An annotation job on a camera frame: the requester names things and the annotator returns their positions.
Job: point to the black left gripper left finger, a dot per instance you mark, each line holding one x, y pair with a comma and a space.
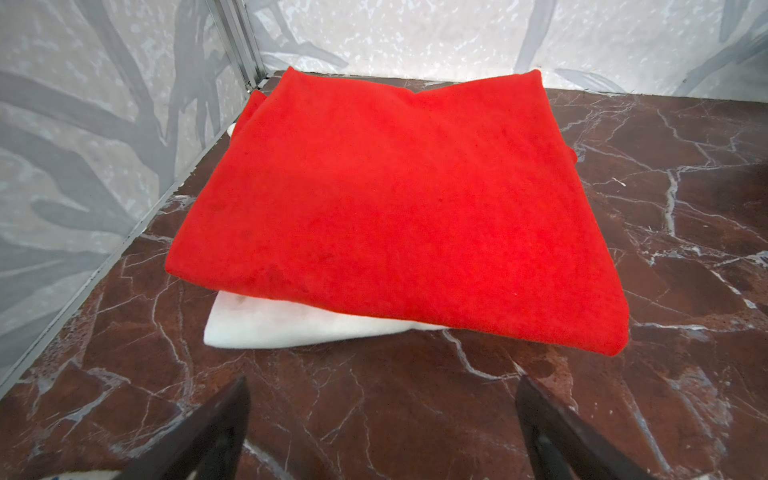
206, 445

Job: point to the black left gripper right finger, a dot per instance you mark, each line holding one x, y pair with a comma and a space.
560, 445

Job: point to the white folded t-shirt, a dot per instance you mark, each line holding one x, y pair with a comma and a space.
242, 322

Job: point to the red folded t-shirt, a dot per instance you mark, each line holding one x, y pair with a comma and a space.
459, 206

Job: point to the aluminium frame enclosure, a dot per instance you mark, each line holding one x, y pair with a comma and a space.
106, 108

